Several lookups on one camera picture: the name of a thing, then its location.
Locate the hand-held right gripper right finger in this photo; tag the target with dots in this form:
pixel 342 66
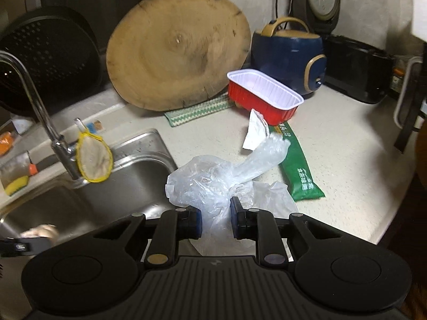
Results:
pixel 234 220

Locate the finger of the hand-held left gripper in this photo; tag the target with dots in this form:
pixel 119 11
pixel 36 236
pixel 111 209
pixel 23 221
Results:
pixel 33 245

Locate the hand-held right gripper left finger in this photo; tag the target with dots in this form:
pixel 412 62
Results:
pixel 196 223

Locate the clear plastic bag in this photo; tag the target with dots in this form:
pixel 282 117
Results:
pixel 206 180

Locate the green snack packet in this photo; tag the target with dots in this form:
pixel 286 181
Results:
pixel 298 173

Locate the red plastic food tray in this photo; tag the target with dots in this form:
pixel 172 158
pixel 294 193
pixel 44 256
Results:
pixel 263 108

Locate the white crumpled cloth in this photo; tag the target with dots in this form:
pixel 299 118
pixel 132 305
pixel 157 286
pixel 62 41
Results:
pixel 40 230

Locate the yellow sponge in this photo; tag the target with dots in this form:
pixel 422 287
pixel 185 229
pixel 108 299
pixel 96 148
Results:
pixel 16 186

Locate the kitchen cleaver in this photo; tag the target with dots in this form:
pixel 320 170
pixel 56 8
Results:
pixel 13 168

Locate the stainless steel sink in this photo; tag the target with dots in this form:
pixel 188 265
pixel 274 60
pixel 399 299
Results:
pixel 100 200

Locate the white paper wrapper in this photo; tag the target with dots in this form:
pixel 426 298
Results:
pixel 255 133

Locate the yellow rimmed mesh scrubber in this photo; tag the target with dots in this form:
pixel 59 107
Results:
pixel 93 156

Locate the green zigzag cloth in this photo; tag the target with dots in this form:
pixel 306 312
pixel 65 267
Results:
pixel 196 110

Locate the small white packet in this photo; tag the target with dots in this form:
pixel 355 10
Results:
pixel 21 125

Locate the chrome kitchen faucet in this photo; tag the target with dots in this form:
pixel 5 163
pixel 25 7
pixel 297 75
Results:
pixel 36 100

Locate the blue rice cooker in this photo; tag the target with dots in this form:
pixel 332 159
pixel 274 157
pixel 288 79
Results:
pixel 283 60

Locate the round wooden cutting board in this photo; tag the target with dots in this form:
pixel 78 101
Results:
pixel 176 50

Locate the black perforated colander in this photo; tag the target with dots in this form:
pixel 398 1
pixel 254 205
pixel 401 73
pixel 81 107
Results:
pixel 50 56

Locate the black rice cooker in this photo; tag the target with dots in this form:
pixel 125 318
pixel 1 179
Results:
pixel 357 70

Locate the black countertop oven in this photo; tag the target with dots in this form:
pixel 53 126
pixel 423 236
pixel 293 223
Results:
pixel 408 123

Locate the glass jar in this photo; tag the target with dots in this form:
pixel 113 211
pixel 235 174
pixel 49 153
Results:
pixel 397 81

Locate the white foam box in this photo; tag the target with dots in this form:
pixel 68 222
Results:
pixel 420 16

